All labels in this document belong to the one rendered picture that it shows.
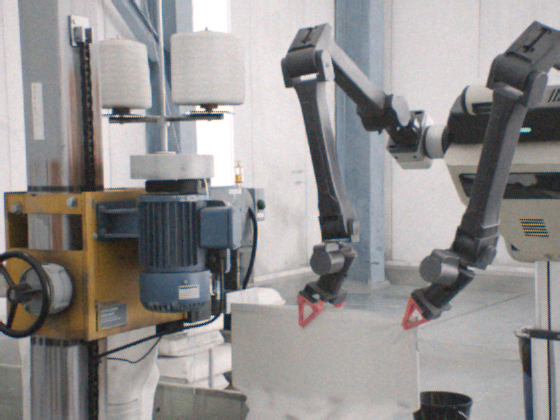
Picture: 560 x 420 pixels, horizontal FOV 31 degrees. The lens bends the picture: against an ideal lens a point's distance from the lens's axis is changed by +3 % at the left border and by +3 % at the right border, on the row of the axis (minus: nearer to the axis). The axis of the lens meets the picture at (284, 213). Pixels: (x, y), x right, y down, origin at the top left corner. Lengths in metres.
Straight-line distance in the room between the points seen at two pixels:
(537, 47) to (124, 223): 0.91
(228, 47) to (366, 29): 8.93
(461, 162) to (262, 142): 7.37
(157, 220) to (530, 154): 0.94
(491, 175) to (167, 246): 0.68
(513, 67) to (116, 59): 0.92
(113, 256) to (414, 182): 8.98
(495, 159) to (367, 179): 9.02
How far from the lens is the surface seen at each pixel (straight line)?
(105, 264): 2.19
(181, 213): 2.09
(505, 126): 2.01
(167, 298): 2.10
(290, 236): 10.29
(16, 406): 3.51
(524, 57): 1.99
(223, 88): 2.20
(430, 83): 11.00
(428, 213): 11.00
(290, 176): 10.28
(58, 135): 2.19
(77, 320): 2.18
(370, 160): 10.86
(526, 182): 2.52
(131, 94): 2.38
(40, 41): 2.23
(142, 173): 2.09
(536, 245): 2.67
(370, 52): 10.92
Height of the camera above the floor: 1.40
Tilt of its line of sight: 3 degrees down
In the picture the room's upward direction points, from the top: 1 degrees counter-clockwise
